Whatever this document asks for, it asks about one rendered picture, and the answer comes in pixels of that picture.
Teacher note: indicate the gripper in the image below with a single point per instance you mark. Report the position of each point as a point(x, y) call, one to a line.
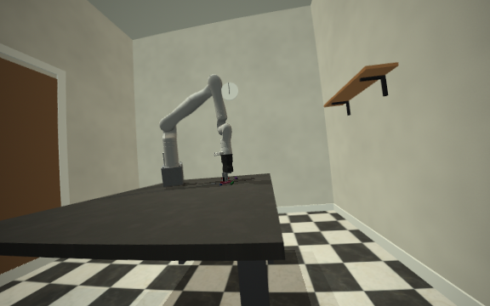
point(226, 159)

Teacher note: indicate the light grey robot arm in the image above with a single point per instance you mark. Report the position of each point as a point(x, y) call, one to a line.
point(168, 123)

